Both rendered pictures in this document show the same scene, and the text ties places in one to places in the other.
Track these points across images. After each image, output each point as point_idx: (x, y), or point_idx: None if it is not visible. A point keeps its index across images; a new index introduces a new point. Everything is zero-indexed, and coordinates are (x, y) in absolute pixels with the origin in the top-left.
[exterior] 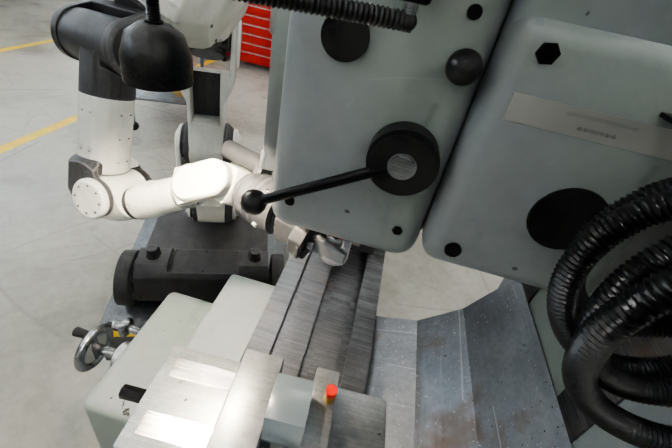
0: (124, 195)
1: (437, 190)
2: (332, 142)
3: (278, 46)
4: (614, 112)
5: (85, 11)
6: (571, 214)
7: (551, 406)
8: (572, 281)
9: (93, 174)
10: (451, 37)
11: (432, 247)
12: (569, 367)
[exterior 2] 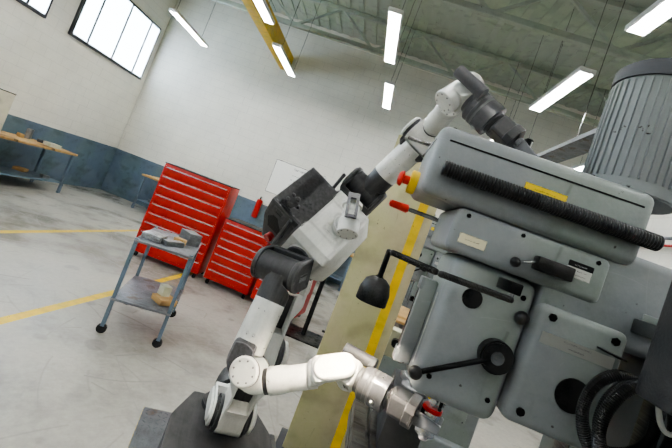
0: (264, 373)
1: (505, 378)
2: (458, 344)
3: (422, 294)
4: (580, 344)
5: (276, 252)
6: (573, 392)
7: None
8: (584, 412)
9: (252, 353)
10: (514, 305)
11: (508, 410)
12: (594, 442)
